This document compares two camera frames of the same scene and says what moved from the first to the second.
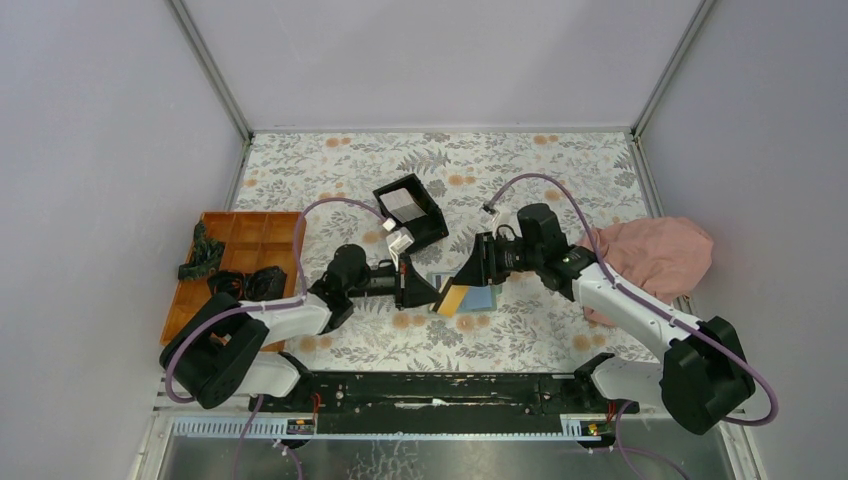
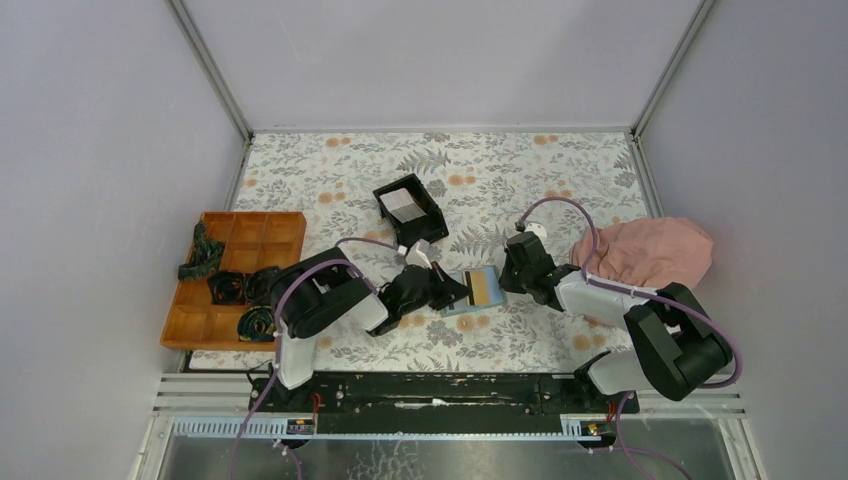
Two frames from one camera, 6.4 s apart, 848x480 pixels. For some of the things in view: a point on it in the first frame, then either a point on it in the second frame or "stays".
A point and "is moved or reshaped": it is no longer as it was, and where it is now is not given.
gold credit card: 453,299 is moved or reshaped
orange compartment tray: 252,241 stays
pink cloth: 661,258 stays
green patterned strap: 207,255 stays
